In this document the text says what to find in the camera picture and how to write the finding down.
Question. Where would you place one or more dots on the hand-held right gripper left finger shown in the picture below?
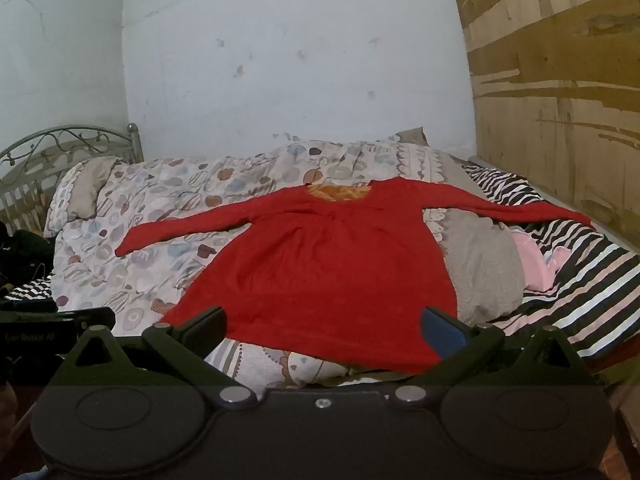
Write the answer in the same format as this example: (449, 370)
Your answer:
(212, 324)

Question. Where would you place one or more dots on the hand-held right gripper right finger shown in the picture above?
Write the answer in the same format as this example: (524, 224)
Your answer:
(436, 326)

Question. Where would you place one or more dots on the red long-sleeved dress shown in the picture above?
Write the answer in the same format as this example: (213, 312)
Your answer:
(320, 265)

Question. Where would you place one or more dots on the pink cloth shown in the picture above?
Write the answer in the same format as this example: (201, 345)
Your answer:
(537, 260)

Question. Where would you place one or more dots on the dotted patterned quilt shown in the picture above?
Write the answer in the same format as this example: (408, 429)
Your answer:
(150, 220)

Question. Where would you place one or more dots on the black white striped bed sheet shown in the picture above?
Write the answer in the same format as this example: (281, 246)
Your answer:
(575, 280)

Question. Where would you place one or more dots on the patterned pillow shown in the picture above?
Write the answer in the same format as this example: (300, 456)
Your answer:
(82, 187)

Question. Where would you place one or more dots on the metal bed headboard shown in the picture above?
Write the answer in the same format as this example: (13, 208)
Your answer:
(35, 160)

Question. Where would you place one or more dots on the beige cloth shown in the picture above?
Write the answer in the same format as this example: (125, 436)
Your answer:
(411, 136)

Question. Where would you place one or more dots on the plywood board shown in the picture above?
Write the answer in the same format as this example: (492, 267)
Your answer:
(555, 90)

